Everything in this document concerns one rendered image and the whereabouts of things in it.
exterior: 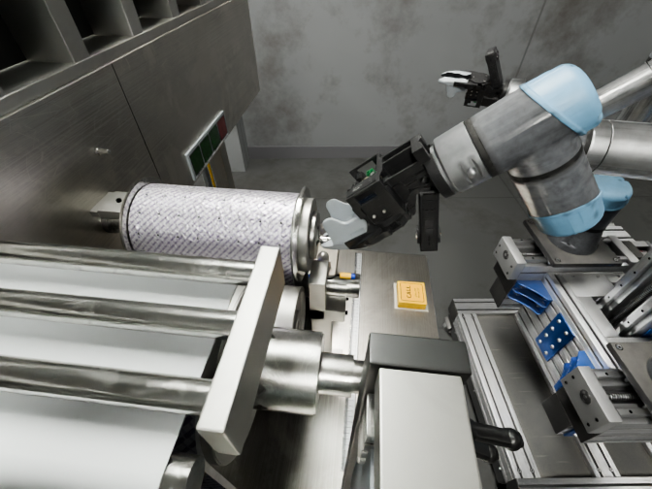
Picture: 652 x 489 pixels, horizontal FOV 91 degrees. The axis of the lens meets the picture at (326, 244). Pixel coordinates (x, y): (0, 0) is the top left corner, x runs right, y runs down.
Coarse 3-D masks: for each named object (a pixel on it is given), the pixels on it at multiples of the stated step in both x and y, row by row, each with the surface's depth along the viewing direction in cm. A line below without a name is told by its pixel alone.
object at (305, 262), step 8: (312, 200) 48; (304, 208) 46; (312, 208) 48; (304, 216) 45; (304, 224) 45; (304, 232) 44; (304, 240) 44; (304, 248) 45; (304, 256) 45; (304, 264) 46
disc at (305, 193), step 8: (304, 192) 46; (304, 200) 47; (296, 208) 44; (296, 216) 43; (296, 224) 43; (296, 232) 43; (296, 240) 43; (296, 248) 44; (296, 256) 44; (296, 264) 45; (296, 272) 45; (304, 272) 53; (296, 280) 48
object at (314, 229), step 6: (312, 216) 47; (318, 216) 50; (312, 222) 47; (318, 222) 50; (312, 228) 46; (318, 228) 51; (312, 234) 46; (318, 234) 52; (312, 240) 46; (312, 246) 47; (312, 252) 47; (312, 258) 49
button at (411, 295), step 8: (400, 288) 83; (408, 288) 83; (416, 288) 83; (424, 288) 83; (400, 296) 82; (408, 296) 82; (416, 296) 82; (424, 296) 82; (400, 304) 81; (408, 304) 80; (416, 304) 80; (424, 304) 80
